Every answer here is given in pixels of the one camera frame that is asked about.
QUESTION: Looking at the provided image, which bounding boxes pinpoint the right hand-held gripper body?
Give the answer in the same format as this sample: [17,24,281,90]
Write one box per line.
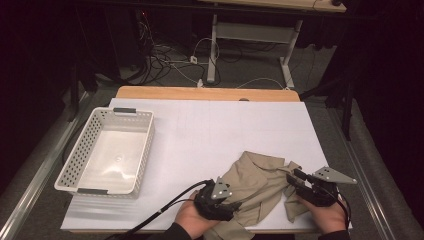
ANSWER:
[294,166,358,208]

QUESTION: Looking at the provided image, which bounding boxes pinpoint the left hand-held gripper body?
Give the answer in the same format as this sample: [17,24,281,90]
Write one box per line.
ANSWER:
[194,176,242,222]

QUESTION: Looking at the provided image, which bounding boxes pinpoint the khaki pants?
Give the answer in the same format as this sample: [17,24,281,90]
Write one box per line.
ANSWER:
[203,150,313,240]

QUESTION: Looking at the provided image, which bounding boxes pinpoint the white perforated plastic basket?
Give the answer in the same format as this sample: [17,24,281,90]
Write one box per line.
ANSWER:
[54,107,156,200]

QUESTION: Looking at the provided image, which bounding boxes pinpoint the person's left hand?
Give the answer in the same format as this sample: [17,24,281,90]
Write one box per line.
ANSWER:
[174,193,219,239]

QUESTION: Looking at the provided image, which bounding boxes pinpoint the person's right hand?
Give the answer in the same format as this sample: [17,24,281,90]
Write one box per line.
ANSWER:
[296,194,348,234]

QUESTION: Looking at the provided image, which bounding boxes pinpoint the white table cover sheet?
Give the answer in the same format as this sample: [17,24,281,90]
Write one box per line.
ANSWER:
[60,97,353,232]

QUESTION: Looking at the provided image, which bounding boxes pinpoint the black metal stand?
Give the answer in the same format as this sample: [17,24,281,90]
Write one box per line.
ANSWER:
[298,63,356,142]
[66,61,99,123]

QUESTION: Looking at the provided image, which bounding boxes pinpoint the white-framed desk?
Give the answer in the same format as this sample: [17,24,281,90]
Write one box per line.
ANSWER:
[198,0,348,89]

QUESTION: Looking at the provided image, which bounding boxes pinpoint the black computer tower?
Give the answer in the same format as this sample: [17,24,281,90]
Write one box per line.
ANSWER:
[108,8,149,69]

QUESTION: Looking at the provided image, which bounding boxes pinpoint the aluminium floor rail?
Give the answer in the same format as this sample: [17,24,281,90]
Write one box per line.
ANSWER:
[0,91,93,240]
[328,106,398,240]

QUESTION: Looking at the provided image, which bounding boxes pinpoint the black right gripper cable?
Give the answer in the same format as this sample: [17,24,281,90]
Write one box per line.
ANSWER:
[319,186,353,231]

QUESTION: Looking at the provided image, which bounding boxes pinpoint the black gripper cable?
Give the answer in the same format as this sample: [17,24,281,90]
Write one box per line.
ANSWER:
[319,186,353,231]
[104,179,214,240]

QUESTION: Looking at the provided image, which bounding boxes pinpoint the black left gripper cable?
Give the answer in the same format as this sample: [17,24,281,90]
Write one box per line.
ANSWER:
[104,179,214,240]

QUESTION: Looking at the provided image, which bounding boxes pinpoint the long white floor cable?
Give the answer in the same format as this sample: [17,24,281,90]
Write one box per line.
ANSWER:
[236,77,291,91]

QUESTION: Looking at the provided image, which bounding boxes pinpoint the white cable with plug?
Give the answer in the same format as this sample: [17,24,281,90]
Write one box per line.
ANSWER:
[166,61,205,89]

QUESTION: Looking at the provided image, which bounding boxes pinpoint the tangle of black cables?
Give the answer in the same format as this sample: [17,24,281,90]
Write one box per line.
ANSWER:
[133,9,223,87]

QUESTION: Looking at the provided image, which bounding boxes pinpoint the looped white cable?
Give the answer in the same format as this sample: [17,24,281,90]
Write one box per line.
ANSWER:
[193,37,221,64]

